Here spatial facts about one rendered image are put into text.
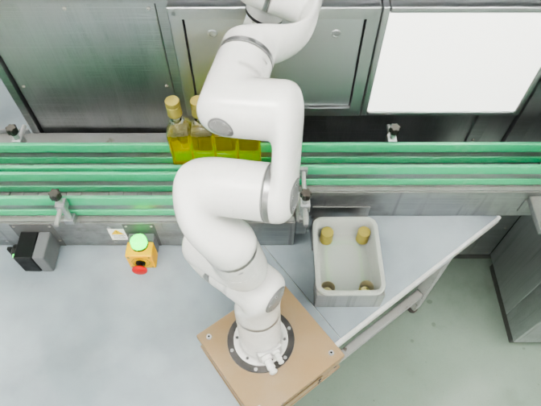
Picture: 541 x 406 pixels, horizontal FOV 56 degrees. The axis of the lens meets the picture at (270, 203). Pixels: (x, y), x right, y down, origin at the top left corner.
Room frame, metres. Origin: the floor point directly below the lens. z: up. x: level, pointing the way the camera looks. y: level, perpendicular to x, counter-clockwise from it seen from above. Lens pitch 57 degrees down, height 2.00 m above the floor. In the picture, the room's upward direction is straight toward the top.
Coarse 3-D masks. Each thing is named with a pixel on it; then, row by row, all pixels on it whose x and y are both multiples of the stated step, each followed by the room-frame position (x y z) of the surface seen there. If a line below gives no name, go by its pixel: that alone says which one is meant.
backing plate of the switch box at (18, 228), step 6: (12, 228) 0.67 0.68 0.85; (18, 228) 0.67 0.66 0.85; (24, 228) 0.67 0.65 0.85; (30, 228) 0.67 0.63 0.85; (36, 228) 0.67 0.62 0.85; (42, 228) 0.67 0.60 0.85; (48, 228) 0.67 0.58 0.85; (54, 228) 0.67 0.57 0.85; (18, 234) 0.67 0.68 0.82; (54, 234) 0.67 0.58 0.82; (60, 240) 0.67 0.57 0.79
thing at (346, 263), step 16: (320, 224) 0.70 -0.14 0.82; (336, 224) 0.70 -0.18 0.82; (352, 224) 0.70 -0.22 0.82; (368, 224) 0.69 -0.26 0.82; (336, 240) 0.68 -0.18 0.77; (352, 240) 0.68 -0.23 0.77; (368, 240) 0.67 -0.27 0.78; (320, 256) 0.63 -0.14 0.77; (336, 256) 0.63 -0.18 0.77; (352, 256) 0.63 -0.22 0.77; (368, 256) 0.63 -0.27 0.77; (320, 272) 0.58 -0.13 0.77; (336, 272) 0.58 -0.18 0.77; (352, 272) 0.58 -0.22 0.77; (368, 272) 0.58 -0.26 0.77; (320, 288) 0.50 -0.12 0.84; (336, 288) 0.53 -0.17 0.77; (352, 288) 0.53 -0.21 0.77; (384, 288) 0.50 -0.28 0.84
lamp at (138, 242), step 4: (136, 236) 0.64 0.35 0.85; (140, 236) 0.64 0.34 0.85; (144, 236) 0.64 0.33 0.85; (132, 240) 0.63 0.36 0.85; (136, 240) 0.63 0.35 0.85; (140, 240) 0.63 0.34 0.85; (144, 240) 0.63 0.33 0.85; (132, 244) 0.62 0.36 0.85; (136, 244) 0.62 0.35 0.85; (140, 244) 0.62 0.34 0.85; (144, 244) 0.62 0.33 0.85; (132, 248) 0.62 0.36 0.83; (136, 248) 0.61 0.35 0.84; (140, 248) 0.61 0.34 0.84; (144, 248) 0.62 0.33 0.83
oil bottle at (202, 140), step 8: (192, 120) 0.83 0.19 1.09; (192, 128) 0.81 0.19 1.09; (200, 128) 0.80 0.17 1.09; (192, 136) 0.80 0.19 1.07; (200, 136) 0.80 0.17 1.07; (208, 136) 0.80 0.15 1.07; (192, 144) 0.80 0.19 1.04; (200, 144) 0.80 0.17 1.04; (208, 144) 0.80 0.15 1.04; (200, 152) 0.80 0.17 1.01; (208, 152) 0.80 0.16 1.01
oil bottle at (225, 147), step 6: (216, 138) 0.80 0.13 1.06; (222, 138) 0.80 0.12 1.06; (228, 138) 0.80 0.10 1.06; (234, 138) 0.80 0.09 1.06; (216, 144) 0.80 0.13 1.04; (222, 144) 0.80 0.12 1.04; (228, 144) 0.80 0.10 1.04; (234, 144) 0.80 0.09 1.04; (216, 150) 0.80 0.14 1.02; (222, 150) 0.80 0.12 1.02; (228, 150) 0.80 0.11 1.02; (234, 150) 0.80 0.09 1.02; (222, 156) 0.80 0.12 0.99; (228, 156) 0.80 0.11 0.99; (234, 156) 0.80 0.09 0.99
